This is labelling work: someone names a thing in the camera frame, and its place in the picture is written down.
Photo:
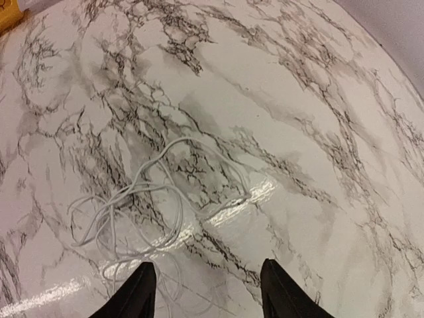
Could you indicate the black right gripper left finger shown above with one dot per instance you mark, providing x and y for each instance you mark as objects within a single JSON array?
[{"x": 135, "y": 298}]

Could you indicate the far yellow plastic bin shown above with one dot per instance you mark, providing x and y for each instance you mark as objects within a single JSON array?
[{"x": 10, "y": 16}]

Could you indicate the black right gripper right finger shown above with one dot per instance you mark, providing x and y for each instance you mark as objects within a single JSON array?
[{"x": 282, "y": 297}]

